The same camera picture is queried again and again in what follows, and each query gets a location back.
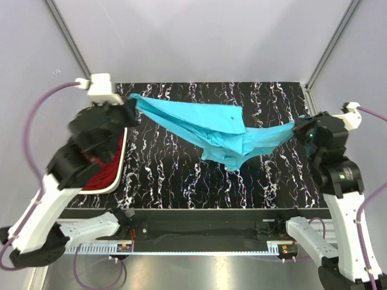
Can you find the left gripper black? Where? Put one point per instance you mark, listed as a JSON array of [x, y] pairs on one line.
[[121, 112]]

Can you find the aluminium frame post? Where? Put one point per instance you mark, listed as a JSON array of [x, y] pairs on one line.
[[349, 13], [64, 30]]

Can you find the red t shirt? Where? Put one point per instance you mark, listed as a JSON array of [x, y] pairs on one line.
[[104, 169]]

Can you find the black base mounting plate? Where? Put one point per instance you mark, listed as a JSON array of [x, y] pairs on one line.
[[211, 225]]

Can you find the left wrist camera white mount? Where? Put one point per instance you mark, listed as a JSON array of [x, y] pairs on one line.
[[99, 88]]

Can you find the white laundry basket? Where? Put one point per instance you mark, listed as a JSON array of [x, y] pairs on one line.
[[119, 169]]

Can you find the right aluminium frame post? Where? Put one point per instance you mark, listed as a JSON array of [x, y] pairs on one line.
[[349, 13]]

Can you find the slotted cable duct rail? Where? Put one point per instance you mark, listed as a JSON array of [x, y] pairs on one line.
[[172, 247]]

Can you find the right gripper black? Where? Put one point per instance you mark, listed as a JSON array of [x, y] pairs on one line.
[[304, 128]]

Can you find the cyan t shirt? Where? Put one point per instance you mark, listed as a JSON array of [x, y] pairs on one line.
[[218, 129]]

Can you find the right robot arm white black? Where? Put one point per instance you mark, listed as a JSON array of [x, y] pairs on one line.
[[350, 265]]

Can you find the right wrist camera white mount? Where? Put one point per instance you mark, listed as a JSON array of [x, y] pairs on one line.
[[350, 116]]

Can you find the left aluminium frame post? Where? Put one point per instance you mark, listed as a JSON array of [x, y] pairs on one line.
[[64, 30]]

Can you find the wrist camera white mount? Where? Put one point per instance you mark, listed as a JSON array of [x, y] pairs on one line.
[[99, 88], [350, 116]]

